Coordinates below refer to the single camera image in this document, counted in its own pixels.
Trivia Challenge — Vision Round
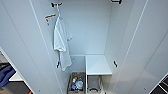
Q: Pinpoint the white t-shirt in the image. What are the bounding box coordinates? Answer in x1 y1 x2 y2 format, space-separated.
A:
53 14 73 72

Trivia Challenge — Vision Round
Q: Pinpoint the basket with toys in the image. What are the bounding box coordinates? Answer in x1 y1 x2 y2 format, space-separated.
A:
67 71 86 94

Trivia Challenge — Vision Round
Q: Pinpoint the white wardrobe door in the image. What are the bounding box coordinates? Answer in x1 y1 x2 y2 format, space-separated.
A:
111 0 168 94
0 0 64 94

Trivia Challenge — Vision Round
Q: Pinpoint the white wardrobe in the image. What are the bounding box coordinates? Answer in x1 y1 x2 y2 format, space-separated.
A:
29 0 148 94

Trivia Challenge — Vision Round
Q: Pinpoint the small black low hook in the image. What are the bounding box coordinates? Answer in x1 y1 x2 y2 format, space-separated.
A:
55 60 61 69
112 60 119 69

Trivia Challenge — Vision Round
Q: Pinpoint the orange white warning label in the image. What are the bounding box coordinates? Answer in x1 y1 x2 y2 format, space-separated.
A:
44 13 57 24

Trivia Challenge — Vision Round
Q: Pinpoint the pale wire storage bin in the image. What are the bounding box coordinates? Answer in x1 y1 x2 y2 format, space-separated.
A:
86 75 103 94

